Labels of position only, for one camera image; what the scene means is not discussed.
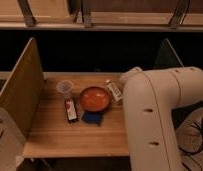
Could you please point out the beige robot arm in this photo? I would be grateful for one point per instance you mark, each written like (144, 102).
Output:
(149, 96)

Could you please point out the orange bowl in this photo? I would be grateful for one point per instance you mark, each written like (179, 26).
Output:
(94, 99)

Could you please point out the white tube with cap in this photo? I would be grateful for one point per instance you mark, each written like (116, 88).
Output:
(114, 90)

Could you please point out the blue cloth piece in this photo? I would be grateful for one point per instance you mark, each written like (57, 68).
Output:
(92, 118)

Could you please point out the clear plastic cup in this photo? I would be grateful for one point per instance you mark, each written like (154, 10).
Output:
(65, 88)

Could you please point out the right dark side panel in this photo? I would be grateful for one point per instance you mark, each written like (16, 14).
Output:
(166, 56)

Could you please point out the left wooden side panel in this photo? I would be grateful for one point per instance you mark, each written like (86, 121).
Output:
(20, 93)

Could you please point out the middle metal shelf bracket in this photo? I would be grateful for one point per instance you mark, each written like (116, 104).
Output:
(86, 10)

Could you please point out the metal shelf bracket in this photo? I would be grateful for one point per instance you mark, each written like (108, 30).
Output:
(29, 19)
(86, 10)
(179, 14)

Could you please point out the left metal shelf bracket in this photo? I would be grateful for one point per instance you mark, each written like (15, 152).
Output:
(29, 19)

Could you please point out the right metal shelf bracket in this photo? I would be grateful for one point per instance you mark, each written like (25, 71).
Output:
(179, 14)

